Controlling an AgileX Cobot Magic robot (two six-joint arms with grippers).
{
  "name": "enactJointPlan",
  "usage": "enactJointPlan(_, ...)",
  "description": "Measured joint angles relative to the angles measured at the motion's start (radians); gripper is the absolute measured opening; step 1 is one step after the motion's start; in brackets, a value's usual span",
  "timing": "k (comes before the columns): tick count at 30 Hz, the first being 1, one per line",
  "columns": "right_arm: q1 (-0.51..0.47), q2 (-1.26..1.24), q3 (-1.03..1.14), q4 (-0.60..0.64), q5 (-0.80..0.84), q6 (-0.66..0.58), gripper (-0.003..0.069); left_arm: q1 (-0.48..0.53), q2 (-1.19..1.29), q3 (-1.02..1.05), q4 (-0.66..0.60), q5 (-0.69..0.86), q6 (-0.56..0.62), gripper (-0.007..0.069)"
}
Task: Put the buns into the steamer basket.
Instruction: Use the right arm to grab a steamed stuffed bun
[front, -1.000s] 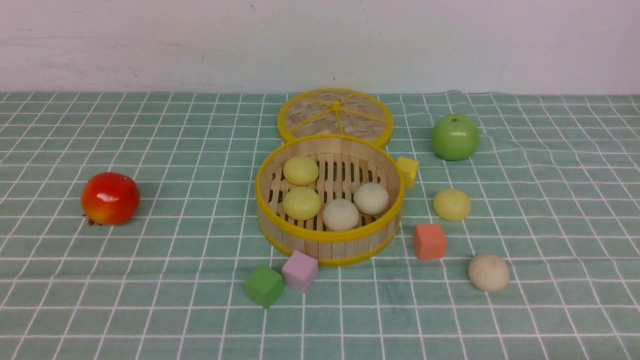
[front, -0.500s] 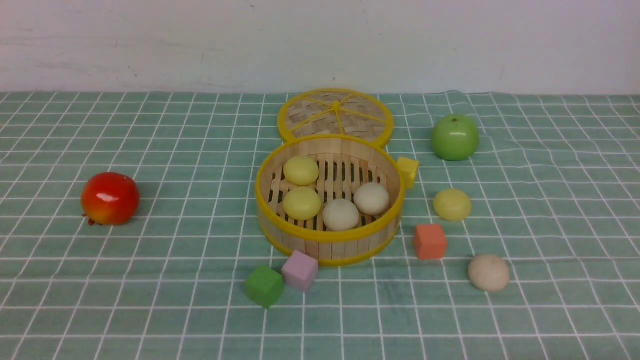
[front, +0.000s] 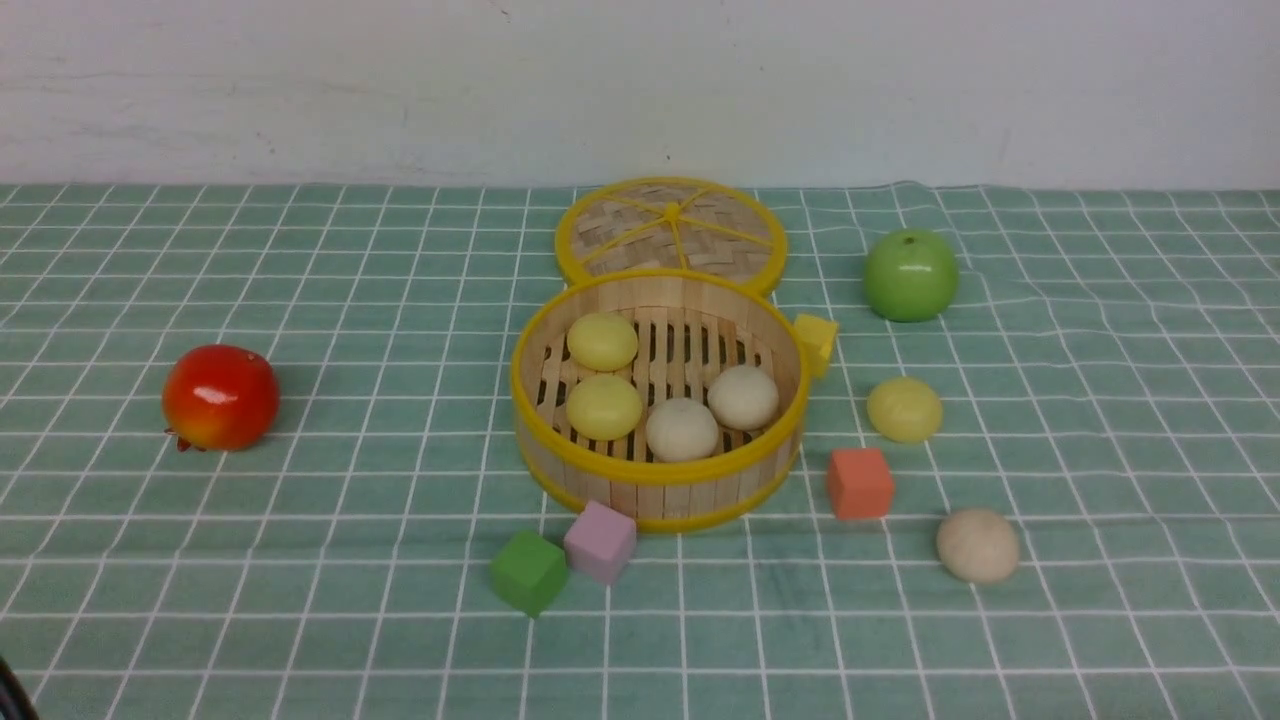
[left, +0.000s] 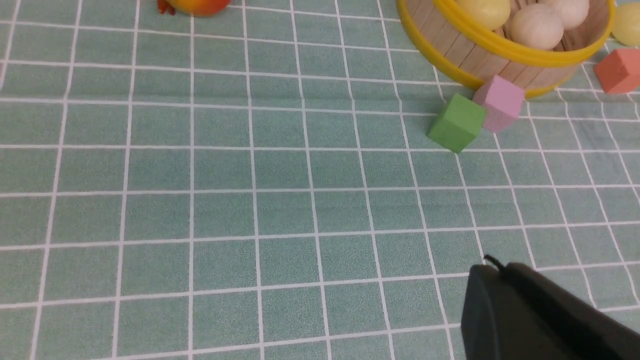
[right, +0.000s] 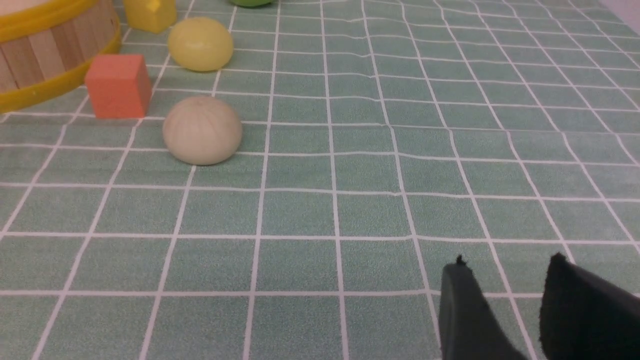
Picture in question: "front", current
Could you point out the yellow bun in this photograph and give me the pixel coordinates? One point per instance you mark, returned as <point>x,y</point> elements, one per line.
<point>602,342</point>
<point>905,410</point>
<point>604,407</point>

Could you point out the green apple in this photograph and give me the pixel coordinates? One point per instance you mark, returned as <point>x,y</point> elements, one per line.
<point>910,276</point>

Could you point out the white bun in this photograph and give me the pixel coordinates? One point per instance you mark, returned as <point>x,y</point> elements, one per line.
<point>744,397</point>
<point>978,545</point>
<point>681,430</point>

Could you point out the pink cube block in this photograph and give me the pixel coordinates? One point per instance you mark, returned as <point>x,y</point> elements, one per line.
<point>600,542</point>

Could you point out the woven bamboo steamer lid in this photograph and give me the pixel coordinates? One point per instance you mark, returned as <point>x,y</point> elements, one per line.
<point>669,223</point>

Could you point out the green cube block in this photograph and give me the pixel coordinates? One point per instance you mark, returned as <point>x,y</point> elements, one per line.
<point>529,572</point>

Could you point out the yellow cube block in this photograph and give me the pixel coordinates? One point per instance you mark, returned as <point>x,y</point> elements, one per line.
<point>818,336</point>

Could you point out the bamboo steamer tray yellow rim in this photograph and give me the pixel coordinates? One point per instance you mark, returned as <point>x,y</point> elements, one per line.
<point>691,327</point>

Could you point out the orange cube block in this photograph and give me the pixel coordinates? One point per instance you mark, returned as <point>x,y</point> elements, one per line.
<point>859,484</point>

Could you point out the green checkered tablecloth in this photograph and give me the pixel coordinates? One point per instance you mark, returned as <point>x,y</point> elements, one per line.
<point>1108,374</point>

